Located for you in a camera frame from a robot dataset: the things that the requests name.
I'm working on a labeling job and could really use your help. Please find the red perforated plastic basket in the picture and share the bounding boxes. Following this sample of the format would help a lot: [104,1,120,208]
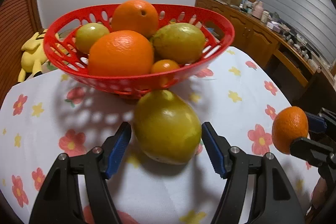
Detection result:
[43,4,235,100]

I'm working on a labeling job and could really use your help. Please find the large orange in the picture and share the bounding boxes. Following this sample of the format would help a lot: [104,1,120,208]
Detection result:
[88,30,155,77]
[112,0,159,38]

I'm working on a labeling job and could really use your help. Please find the brown louvered wooden door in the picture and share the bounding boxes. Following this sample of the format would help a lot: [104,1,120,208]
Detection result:
[0,0,42,106]

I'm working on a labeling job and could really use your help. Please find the person's right hand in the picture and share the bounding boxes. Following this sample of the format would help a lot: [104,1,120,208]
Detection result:
[311,177,327,214]

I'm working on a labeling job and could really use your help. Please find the row of small bottles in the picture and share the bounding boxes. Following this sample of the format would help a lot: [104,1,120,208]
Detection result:
[241,0,331,72]

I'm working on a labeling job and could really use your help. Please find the large green lemon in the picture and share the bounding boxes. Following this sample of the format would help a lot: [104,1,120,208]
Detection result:
[152,22,206,64]

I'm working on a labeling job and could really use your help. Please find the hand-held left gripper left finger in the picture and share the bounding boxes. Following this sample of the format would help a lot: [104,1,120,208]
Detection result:
[28,121,132,224]

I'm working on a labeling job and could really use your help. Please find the pink jug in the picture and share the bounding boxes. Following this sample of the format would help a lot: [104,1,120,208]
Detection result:
[252,1,264,18]

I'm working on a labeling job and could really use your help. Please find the white floral tablecloth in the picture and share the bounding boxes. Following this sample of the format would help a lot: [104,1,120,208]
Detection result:
[0,46,319,224]

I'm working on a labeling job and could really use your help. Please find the yellow-green lemon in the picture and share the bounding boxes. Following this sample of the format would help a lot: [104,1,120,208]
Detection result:
[133,90,202,165]

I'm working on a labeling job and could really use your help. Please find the wooden cabinet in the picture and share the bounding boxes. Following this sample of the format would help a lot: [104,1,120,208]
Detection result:
[195,0,336,114]

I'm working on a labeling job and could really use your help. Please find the yellow plush toy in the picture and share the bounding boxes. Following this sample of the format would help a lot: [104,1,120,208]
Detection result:
[18,29,50,83]

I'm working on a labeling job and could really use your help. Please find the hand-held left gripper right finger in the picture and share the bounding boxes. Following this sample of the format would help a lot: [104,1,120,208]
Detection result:
[202,122,305,224]

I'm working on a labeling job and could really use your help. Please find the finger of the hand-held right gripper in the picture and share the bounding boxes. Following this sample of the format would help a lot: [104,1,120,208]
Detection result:
[304,107,336,135]
[290,137,336,169]

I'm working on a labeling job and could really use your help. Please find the small tangerine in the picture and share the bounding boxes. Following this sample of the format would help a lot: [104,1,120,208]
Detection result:
[272,106,309,154]
[150,59,181,74]

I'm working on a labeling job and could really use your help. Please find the round green fruit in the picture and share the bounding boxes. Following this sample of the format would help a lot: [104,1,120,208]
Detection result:
[75,23,110,54]

